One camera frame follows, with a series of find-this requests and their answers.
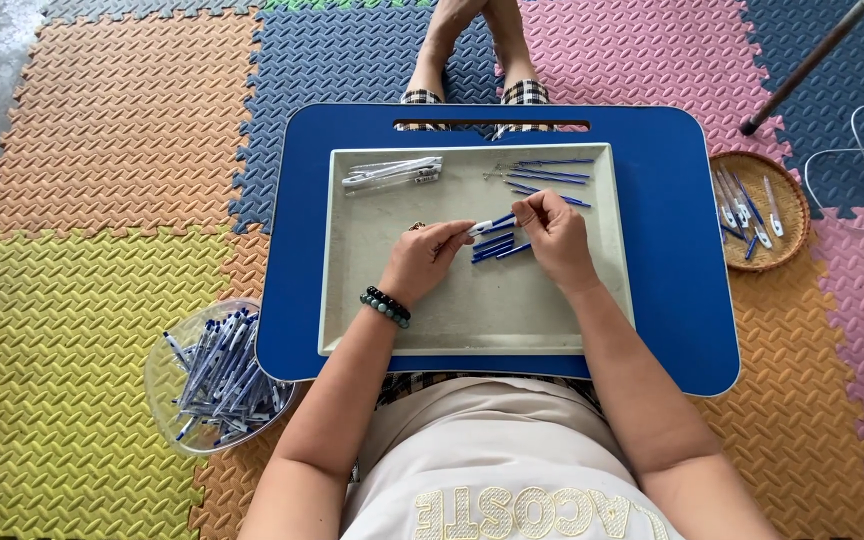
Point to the blue lap table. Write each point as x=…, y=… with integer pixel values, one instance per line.
x=672, y=247

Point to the plaid trousers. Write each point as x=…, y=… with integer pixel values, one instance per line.
x=526, y=92

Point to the person's left hand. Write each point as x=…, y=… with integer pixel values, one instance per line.
x=417, y=259

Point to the person's leg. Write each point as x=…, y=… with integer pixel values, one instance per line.
x=511, y=41
x=439, y=45

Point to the slate blue foam mat tile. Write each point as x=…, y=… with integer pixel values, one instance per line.
x=327, y=60

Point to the blue pen barrel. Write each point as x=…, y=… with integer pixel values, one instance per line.
x=493, y=241
x=490, y=251
x=514, y=250

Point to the person's right leg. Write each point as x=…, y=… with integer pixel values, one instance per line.
x=511, y=41

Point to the large pile of pens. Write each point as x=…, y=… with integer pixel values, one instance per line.
x=226, y=382

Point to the grey rectangular tray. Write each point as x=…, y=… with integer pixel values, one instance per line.
x=469, y=307

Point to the grey foam mat tile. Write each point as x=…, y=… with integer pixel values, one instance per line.
x=139, y=7

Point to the navy foam mat tile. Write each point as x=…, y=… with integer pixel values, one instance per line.
x=852, y=45

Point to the yellow foam mat tile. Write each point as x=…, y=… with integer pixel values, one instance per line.
x=64, y=375

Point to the dark tripod leg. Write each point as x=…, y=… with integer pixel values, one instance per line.
x=807, y=67

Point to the pink foam mat tile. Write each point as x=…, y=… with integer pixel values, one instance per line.
x=627, y=52
x=852, y=360

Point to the white shirt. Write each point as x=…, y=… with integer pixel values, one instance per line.
x=492, y=450

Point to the small group of pens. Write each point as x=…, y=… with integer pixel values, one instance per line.
x=741, y=210

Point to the blue and white pen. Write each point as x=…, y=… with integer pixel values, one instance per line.
x=493, y=223

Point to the person's right hand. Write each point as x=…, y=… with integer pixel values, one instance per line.
x=563, y=244

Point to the orange foam mat tile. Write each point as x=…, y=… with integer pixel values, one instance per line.
x=124, y=120
x=784, y=397

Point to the clear plastic bowl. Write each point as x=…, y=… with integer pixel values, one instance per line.
x=158, y=390

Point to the cluster of small metal springs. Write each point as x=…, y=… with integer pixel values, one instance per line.
x=498, y=171

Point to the pile of white pen tubes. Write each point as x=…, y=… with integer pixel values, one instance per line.
x=394, y=172

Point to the round wicker basket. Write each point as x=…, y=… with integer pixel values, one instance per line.
x=788, y=172

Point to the person's left leg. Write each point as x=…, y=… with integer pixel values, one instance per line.
x=439, y=45

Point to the blue pen refill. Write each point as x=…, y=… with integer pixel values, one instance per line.
x=552, y=173
x=559, y=161
x=544, y=178
x=576, y=201

